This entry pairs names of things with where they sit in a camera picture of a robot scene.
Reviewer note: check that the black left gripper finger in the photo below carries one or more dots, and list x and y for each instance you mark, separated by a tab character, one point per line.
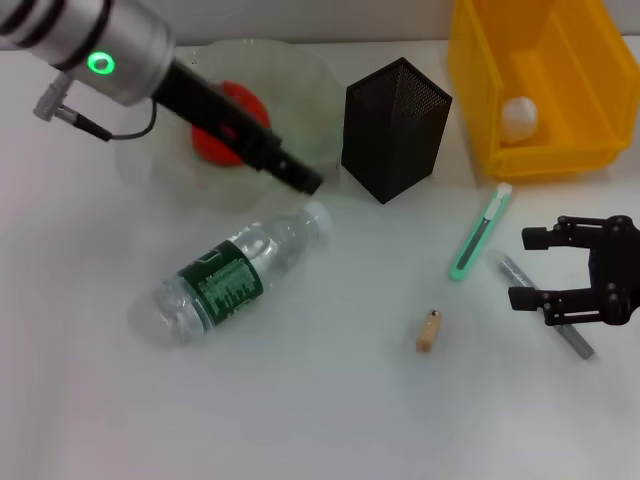
295	172

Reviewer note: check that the green utility knife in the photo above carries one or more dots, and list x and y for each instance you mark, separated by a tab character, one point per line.
475	240

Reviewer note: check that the green glass fruit plate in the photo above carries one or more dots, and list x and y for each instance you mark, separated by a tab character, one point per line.
305	95

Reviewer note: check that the clear green-label water bottle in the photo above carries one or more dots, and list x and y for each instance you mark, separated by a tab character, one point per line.
220	285

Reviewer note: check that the small wooden usb stick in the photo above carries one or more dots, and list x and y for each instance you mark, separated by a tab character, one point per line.
428	332

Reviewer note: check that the yellow plastic storage bin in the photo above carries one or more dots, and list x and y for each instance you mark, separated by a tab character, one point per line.
575	75

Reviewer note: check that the grey marker pen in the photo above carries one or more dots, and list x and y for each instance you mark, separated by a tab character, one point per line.
580	342

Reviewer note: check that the white paper ball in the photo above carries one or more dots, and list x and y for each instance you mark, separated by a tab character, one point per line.
520	120

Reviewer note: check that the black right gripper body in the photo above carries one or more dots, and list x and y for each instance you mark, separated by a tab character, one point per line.
617	270

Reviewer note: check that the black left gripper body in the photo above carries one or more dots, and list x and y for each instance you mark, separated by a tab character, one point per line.
210	107

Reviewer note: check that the black mesh pen holder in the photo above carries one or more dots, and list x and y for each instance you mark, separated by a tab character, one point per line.
395	135

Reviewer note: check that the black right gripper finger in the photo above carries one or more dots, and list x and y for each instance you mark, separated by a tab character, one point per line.
522	299
537	238

